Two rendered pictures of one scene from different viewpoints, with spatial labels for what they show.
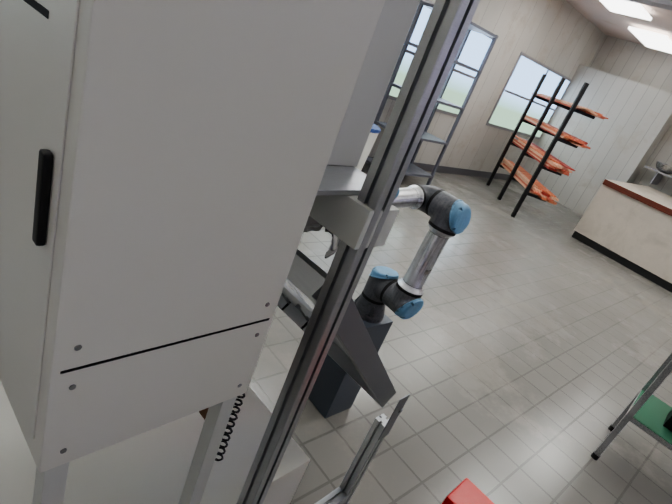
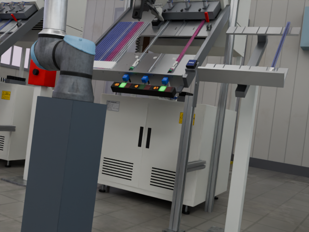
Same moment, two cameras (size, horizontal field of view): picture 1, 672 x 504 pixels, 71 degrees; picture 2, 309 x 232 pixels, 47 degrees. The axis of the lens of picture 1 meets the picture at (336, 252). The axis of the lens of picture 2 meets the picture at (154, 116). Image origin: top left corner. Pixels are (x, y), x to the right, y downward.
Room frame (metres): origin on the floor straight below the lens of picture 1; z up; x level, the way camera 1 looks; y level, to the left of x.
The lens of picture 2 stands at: (3.18, -0.12, 0.54)
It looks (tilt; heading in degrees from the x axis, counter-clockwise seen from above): 1 degrees down; 172
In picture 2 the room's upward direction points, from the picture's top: 7 degrees clockwise
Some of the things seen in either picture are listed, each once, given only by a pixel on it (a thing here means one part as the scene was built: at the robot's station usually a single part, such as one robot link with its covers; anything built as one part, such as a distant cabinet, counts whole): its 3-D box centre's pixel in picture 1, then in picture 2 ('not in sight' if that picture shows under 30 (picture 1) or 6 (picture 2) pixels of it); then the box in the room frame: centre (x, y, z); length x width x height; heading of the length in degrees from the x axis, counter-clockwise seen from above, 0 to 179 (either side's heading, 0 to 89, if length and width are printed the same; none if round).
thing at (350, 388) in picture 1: (346, 358); (63, 174); (1.83, -0.23, 0.28); 0.18 x 0.18 x 0.55; 50
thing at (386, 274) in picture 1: (382, 282); (77, 55); (1.83, -0.24, 0.72); 0.13 x 0.12 x 0.14; 49
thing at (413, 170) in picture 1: (425, 104); not in sight; (6.71, -0.39, 1.10); 1.15 x 0.48 x 2.19; 140
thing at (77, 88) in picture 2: (371, 303); (74, 86); (1.83, -0.23, 0.60); 0.15 x 0.15 x 0.10
